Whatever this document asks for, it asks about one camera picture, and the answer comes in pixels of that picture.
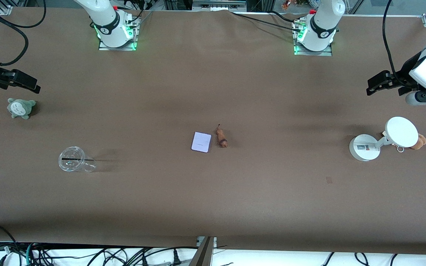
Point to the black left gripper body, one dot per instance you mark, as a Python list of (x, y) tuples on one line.
[(405, 71)]

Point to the brown lion statue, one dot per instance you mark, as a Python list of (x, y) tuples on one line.
[(221, 139)]

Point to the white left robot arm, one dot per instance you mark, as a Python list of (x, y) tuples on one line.
[(324, 18)]

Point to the grey totoro plush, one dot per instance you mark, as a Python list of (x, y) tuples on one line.
[(20, 108)]

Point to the white round desk lamp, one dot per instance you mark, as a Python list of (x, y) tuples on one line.
[(401, 132)]

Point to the thin black straw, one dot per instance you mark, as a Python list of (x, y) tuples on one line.
[(72, 159)]

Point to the clear plastic cup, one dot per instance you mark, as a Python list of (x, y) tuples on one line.
[(73, 164)]

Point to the small orange toy figure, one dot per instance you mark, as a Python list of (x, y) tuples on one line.
[(286, 5)]

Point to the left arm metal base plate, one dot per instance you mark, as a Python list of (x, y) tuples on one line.
[(325, 54)]

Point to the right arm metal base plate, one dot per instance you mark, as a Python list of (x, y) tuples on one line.
[(105, 48)]

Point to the aluminium frame rail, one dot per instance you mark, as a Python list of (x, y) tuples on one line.
[(218, 4)]

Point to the metal table bracket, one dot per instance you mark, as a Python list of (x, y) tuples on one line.
[(202, 255)]

